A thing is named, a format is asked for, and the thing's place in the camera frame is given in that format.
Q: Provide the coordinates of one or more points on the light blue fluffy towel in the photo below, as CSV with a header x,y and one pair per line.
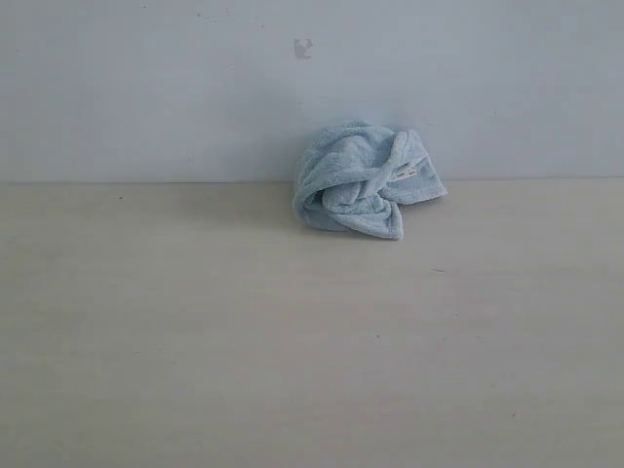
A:
x,y
343,182

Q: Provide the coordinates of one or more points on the white towel care label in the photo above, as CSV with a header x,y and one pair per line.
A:
x,y
405,173

